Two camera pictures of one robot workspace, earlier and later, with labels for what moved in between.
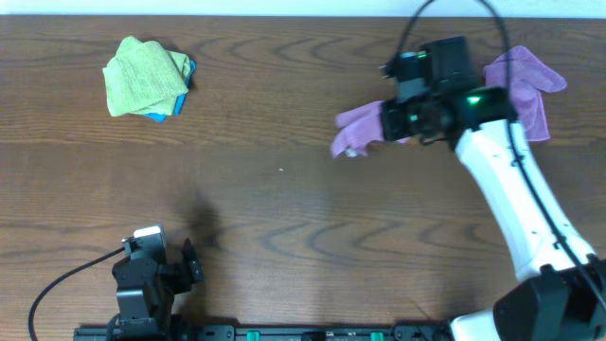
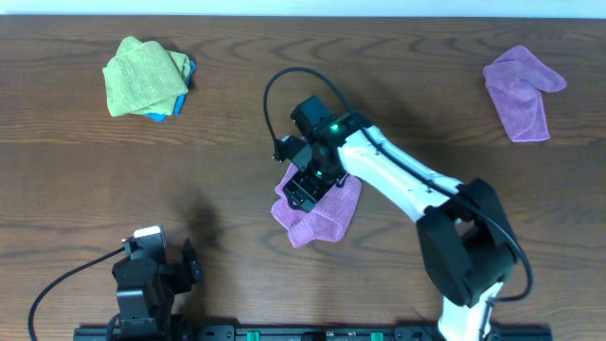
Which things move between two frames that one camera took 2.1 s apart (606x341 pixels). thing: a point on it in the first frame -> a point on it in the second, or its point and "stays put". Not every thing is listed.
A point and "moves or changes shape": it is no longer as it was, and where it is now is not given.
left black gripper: (186, 270) stays put
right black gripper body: (407, 118) -> (311, 185)
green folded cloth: (144, 78) stays put
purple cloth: (358, 127) moves or changes shape
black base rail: (261, 332) stays put
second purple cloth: (529, 82) stays put
